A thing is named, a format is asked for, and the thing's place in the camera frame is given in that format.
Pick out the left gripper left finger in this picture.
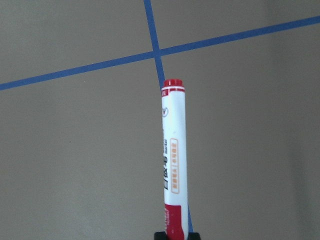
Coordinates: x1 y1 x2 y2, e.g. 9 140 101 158
154 231 167 240

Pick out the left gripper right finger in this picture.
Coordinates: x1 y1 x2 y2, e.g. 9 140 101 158
187 232 200 240

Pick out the red and white marker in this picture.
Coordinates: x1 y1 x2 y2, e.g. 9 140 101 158
161 79 189 240

